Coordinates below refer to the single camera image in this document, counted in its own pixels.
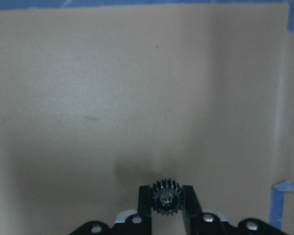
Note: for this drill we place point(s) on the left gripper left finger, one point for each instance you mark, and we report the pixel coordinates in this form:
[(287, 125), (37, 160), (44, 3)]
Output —
[(144, 209)]

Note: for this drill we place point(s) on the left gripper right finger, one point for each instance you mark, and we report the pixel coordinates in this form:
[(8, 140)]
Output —
[(192, 212)]

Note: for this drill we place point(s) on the small black bearing gear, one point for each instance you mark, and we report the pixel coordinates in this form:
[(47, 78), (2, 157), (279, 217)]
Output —
[(167, 196)]

